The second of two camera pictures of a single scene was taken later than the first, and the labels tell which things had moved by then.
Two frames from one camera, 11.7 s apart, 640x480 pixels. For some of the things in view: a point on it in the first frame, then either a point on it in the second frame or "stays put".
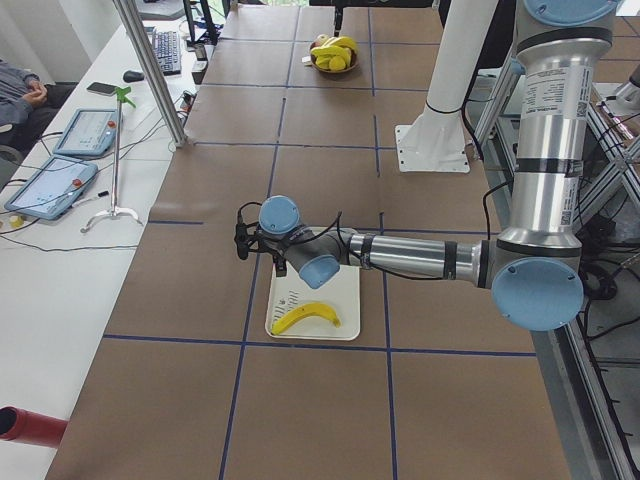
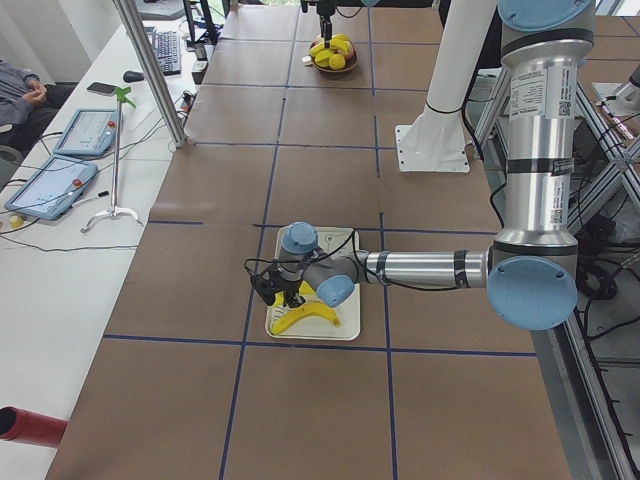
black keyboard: x=167 y=48 stays put
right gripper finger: x=338 y=20 -> x=326 y=9
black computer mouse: x=130 y=76 stays put
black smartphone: x=101 y=88 stays put
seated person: x=27 y=105 stays put
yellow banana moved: x=331 y=52 -> x=304 y=290
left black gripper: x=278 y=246 -> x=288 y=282
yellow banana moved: x=305 y=310 stays put
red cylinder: x=30 y=427 stays put
